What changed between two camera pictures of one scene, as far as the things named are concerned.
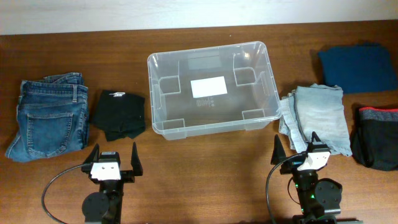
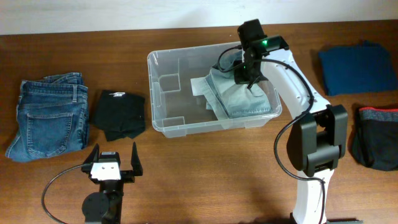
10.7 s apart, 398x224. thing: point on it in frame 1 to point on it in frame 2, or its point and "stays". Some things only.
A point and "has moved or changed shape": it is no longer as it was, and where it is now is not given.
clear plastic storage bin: (214, 89) stays
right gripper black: (277, 155) to (239, 80)
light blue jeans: (315, 108) has moved or changed shape
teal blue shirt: (362, 68) stays
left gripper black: (127, 177) stays
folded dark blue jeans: (52, 117) stays
